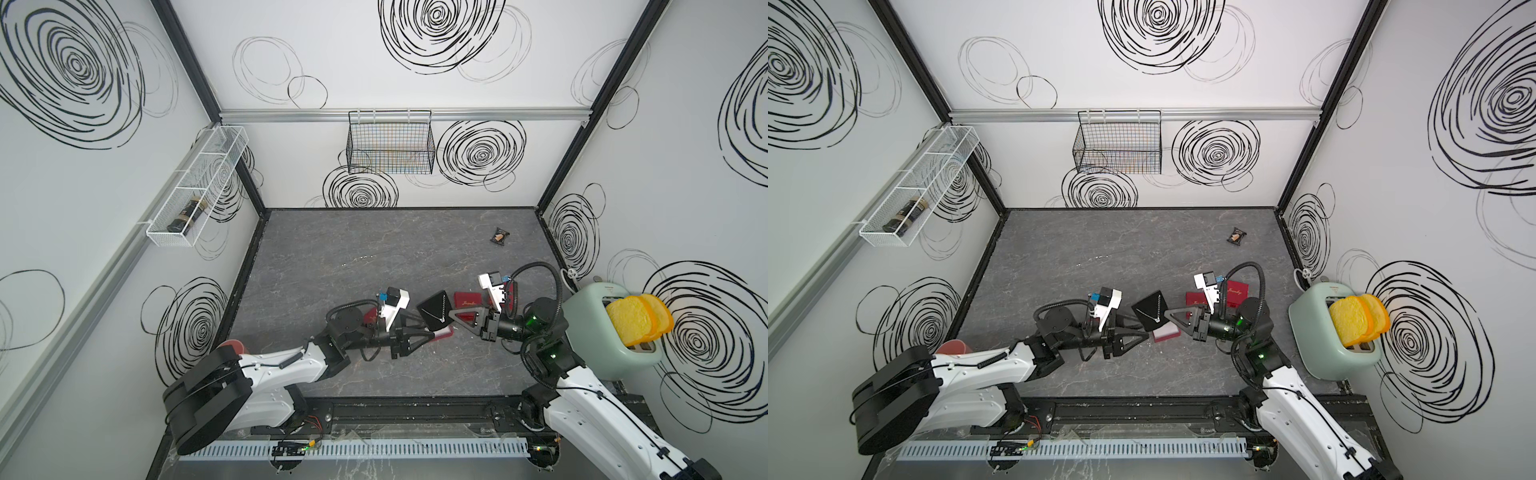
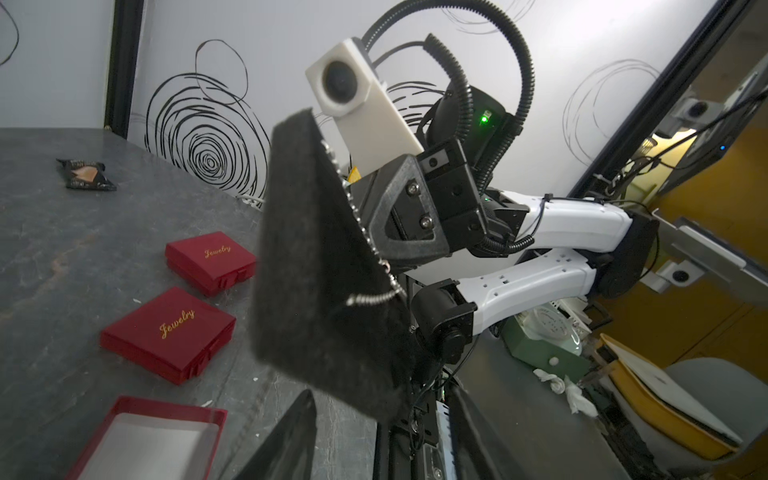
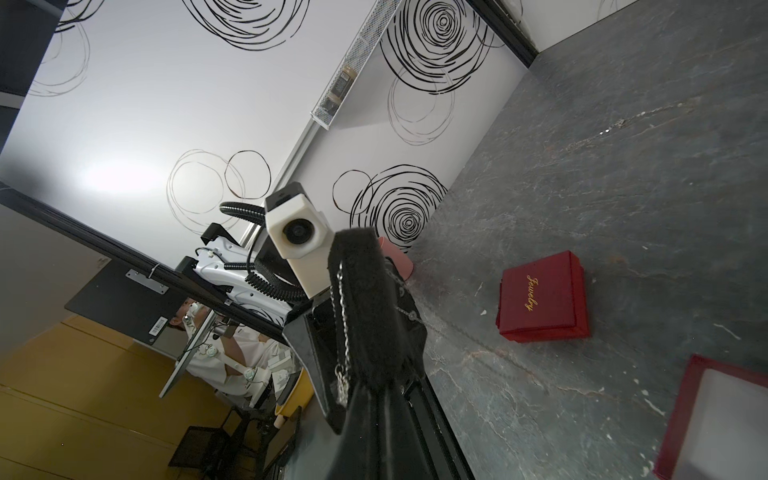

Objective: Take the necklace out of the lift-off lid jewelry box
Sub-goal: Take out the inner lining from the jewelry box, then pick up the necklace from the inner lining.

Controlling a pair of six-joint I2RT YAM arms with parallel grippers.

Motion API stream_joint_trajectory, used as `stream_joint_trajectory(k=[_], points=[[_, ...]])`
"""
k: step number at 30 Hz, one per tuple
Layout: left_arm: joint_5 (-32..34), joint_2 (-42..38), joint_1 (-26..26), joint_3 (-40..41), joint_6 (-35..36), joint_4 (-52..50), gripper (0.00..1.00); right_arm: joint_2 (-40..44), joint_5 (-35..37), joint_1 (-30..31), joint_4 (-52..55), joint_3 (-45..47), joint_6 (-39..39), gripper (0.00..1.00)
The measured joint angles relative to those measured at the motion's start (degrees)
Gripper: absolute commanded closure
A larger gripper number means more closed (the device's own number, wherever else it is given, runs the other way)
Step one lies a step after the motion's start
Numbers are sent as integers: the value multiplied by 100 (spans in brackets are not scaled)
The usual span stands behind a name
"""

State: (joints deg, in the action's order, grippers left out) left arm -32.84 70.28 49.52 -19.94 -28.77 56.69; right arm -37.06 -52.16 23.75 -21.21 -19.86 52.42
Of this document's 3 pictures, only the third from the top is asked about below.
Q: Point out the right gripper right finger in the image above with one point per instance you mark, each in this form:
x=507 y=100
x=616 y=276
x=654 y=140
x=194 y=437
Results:
x=409 y=441

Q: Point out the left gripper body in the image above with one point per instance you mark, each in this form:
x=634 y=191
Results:
x=311 y=333

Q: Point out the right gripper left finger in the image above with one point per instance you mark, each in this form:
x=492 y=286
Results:
x=361 y=445

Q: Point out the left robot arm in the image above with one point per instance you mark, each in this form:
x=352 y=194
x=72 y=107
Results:
x=246 y=281

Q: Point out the left red jewelry box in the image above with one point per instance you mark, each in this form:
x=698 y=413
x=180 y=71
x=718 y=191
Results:
x=544 y=300

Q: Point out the red jewelry box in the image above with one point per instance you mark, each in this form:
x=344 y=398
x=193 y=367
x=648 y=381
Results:
x=718 y=427
x=544 y=300

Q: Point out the middle red jewelry box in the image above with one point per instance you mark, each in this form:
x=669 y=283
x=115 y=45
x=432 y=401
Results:
x=718 y=427

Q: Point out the person behind workstation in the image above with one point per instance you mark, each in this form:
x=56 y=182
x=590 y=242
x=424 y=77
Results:
x=214 y=359

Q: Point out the pink plastic cup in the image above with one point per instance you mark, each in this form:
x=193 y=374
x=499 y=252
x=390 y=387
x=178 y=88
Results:
x=400 y=260

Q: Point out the dark bottle in shelf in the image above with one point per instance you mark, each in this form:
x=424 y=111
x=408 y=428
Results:
x=338 y=90

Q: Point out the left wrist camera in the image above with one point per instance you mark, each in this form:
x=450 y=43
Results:
x=301 y=235

